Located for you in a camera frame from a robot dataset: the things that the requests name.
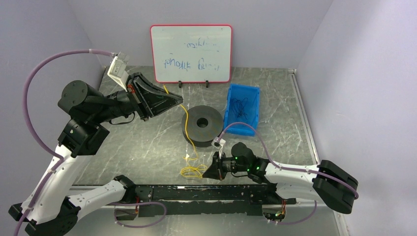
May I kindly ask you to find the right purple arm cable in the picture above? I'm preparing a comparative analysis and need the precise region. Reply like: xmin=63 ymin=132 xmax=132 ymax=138
xmin=217 ymin=122 xmax=359 ymax=200

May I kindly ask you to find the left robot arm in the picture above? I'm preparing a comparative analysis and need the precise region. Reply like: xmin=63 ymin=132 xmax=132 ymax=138
xmin=9 ymin=72 xmax=183 ymax=236

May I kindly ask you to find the black cable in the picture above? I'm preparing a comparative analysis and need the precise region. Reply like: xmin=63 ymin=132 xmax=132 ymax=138
xmin=231 ymin=97 xmax=250 ymax=119

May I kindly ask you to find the yellow cable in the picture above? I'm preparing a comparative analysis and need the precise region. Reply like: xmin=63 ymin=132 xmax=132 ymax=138
xmin=163 ymin=85 xmax=209 ymax=179

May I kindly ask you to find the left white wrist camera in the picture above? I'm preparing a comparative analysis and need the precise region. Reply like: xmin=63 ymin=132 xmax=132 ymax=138
xmin=107 ymin=52 xmax=129 ymax=91

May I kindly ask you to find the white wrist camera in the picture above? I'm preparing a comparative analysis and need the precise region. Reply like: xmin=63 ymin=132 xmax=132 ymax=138
xmin=107 ymin=52 xmax=129 ymax=91
xmin=211 ymin=137 xmax=226 ymax=158

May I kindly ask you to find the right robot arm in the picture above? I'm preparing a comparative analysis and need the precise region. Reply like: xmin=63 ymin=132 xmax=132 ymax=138
xmin=203 ymin=143 xmax=358 ymax=214

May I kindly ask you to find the aluminium side rail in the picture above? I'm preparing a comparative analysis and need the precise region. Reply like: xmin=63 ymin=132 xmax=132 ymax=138
xmin=287 ymin=68 xmax=320 ymax=164

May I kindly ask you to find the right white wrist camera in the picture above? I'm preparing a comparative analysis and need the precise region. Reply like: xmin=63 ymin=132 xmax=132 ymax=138
xmin=211 ymin=137 xmax=226 ymax=158

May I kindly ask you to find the blue plastic bin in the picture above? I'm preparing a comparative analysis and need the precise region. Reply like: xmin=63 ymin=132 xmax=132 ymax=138
xmin=224 ymin=84 xmax=260 ymax=136

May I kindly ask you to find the red framed whiteboard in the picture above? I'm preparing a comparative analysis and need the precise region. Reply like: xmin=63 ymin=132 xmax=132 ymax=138
xmin=149 ymin=24 xmax=233 ymax=84

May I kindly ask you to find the black cable spool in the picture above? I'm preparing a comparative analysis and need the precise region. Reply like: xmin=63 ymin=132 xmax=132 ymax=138
xmin=181 ymin=105 xmax=224 ymax=148

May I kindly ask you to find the black base frame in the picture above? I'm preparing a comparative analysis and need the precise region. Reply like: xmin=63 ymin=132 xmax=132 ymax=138
xmin=119 ymin=184 xmax=283 ymax=217

